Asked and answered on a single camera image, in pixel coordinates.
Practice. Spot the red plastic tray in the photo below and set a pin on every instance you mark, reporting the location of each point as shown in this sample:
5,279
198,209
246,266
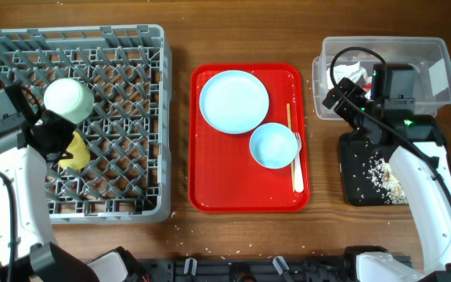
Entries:
223,177

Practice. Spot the spilled rice food waste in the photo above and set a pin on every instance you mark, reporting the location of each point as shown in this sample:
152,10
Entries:
384,185

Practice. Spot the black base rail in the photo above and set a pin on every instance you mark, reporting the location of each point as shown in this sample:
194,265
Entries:
311,269

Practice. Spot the large white plate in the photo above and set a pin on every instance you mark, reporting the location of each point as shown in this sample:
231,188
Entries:
234,102

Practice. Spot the clear plastic bin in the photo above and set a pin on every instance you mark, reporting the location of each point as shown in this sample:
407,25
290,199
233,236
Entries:
428,56

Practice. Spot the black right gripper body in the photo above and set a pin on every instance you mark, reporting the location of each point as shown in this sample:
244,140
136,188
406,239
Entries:
355,95

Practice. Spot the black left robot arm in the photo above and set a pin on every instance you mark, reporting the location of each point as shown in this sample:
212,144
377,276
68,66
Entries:
28,246

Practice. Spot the grey dishwasher rack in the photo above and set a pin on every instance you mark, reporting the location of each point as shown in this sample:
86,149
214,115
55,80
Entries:
128,69

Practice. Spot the black plastic tray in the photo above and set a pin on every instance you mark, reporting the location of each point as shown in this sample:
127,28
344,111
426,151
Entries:
354,152

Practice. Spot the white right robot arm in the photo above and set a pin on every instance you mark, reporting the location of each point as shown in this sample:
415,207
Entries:
420,162

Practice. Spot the white napkin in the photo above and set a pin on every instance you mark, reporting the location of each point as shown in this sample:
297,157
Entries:
354,72

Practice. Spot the wooden chopstick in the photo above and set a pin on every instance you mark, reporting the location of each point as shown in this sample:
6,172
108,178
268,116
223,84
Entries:
292,163

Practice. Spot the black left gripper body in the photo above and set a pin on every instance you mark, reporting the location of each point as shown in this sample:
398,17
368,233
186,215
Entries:
59,130

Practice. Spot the white plastic fork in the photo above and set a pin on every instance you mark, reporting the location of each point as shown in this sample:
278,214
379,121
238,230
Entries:
298,177

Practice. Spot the yellow cup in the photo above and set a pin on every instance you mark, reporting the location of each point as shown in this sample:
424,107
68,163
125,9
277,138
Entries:
80,154

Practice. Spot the light blue food bowl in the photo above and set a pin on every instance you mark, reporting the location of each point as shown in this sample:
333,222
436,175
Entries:
70,99

